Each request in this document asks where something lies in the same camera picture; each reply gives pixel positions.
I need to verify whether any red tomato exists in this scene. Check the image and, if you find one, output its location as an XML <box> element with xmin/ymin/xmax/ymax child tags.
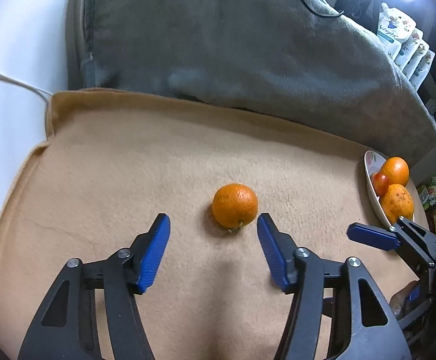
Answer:
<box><xmin>371</xmin><ymin>172</ymin><xmax>389</xmax><ymax>197</ymax></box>

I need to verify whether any small orange mandarin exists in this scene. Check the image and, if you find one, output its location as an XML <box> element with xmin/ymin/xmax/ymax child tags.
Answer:
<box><xmin>211</xmin><ymin>184</ymin><xmax>259</xmax><ymax>230</ymax></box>

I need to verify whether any large spotted orange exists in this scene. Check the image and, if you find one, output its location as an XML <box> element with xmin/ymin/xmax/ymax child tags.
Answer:
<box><xmin>379</xmin><ymin>184</ymin><xmax>414</xmax><ymax>225</ymax></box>

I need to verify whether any green package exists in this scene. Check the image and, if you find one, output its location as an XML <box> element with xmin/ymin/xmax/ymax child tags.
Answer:
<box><xmin>417</xmin><ymin>176</ymin><xmax>436</xmax><ymax>210</ymax></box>

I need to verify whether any large smooth orange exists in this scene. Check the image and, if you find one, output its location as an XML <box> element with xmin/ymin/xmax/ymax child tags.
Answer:
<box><xmin>380</xmin><ymin>157</ymin><xmax>410</xmax><ymax>186</ymax></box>

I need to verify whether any floral white plate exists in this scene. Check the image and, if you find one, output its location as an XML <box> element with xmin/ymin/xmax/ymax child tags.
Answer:
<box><xmin>363</xmin><ymin>149</ymin><xmax>415</xmax><ymax>229</ymax></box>

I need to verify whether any white refill pouch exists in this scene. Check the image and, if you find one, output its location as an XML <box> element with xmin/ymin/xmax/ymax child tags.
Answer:
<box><xmin>394</xmin><ymin>28</ymin><xmax>424</xmax><ymax>69</ymax></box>
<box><xmin>402</xmin><ymin>40</ymin><xmax>429</xmax><ymax>80</ymax></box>
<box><xmin>410</xmin><ymin>50</ymin><xmax>436</xmax><ymax>90</ymax></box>
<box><xmin>376</xmin><ymin>2</ymin><xmax>416</xmax><ymax>54</ymax></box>

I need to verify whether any tan fleece mat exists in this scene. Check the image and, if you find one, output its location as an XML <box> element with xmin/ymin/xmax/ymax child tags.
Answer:
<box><xmin>0</xmin><ymin>90</ymin><xmax>414</xmax><ymax>359</ymax></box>

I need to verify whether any white refill pouch front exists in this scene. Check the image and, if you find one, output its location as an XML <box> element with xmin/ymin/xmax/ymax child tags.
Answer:
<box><xmin>376</xmin><ymin>2</ymin><xmax>416</xmax><ymax>54</ymax></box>

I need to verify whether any grey cushion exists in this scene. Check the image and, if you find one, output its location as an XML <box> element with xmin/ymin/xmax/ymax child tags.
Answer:
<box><xmin>73</xmin><ymin>0</ymin><xmax>436</xmax><ymax>164</ymax></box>

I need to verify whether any white cable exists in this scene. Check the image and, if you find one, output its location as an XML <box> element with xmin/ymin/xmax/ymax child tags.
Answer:
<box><xmin>0</xmin><ymin>58</ymin><xmax>54</xmax><ymax>106</ymax></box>

